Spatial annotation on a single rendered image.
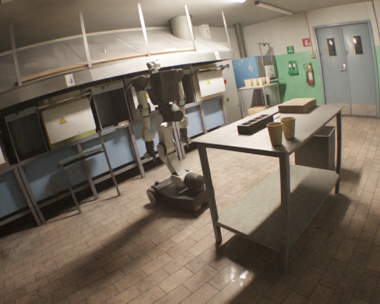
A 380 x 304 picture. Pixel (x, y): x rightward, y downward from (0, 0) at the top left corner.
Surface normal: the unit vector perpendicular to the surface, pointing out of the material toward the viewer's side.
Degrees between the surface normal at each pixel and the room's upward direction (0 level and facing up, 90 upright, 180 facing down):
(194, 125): 90
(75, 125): 90
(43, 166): 90
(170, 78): 90
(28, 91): 80
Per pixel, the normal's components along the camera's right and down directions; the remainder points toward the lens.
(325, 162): -0.69, 0.35
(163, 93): 0.68, 0.34
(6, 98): 0.59, -0.06
